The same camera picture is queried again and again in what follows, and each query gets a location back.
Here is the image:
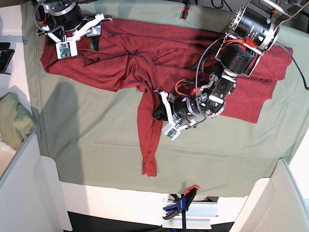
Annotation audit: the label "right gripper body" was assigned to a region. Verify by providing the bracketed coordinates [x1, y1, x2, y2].
[43, 0, 101, 38]

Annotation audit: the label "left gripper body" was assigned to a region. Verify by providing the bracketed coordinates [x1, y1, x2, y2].
[172, 96, 205, 123]

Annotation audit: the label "red long-sleeve shirt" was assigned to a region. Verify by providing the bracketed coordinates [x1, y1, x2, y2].
[41, 19, 292, 176]

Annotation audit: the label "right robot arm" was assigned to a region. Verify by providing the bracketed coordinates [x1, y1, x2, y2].
[33, 0, 109, 59]

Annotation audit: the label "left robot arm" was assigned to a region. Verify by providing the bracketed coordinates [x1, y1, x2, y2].
[153, 0, 309, 127]

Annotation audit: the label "black tablet device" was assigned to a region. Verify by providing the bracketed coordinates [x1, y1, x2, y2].
[0, 42, 15, 75]

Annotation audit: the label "blue orange bar clamp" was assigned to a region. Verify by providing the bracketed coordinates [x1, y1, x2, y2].
[163, 185, 199, 232]

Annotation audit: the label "orange black clamp top middle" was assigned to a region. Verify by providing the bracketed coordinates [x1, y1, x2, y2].
[179, 0, 191, 21]

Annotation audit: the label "crumpled green cloth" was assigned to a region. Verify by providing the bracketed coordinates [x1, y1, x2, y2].
[0, 93, 37, 151]

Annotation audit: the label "white bin right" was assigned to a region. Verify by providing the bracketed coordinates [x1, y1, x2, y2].
[230, 159, 309, 232]

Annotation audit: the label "white bin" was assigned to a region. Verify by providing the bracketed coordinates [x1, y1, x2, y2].
[230, 159, 309, 232]
[0, 133, 72, 232]

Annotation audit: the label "white bin left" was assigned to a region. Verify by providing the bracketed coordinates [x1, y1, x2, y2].
[0, 133, 72, 232]

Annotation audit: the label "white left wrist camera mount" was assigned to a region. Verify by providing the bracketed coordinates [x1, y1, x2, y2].
[153, 89, 204, 141]

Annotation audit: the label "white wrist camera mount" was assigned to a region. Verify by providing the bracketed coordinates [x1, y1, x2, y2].
[153, 89, 204, 141]
[36, 14, 112, 59]

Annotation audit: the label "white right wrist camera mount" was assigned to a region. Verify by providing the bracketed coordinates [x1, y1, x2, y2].
[36, 14, 112, 59]

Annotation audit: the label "black cables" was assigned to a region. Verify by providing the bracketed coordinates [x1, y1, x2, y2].
[195, 0, 235, 12]

